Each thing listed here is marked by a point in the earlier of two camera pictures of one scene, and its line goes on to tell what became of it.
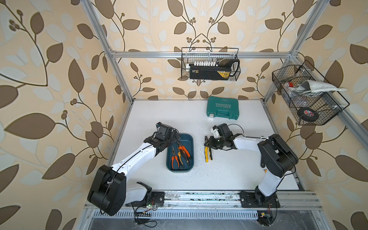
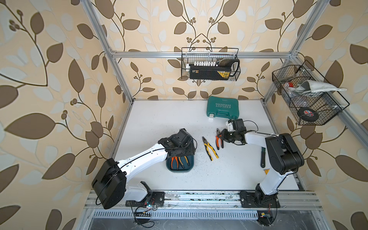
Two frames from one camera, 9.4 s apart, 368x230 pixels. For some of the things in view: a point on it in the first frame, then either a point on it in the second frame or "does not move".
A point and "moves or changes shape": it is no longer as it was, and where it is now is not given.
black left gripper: (174, 136) → (192, 147)
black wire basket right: (314, 100) does not move
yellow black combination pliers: (208, 153) moves or changes shape
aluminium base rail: (296, 200) does not move
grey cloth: (313, 86) does not move
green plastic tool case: (223, 107) does not move
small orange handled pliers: (174, 156) does not move
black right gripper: (211, 143) → (224, 132)
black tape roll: (308, 114) does not move
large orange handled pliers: (185, 153) moves or changes shape
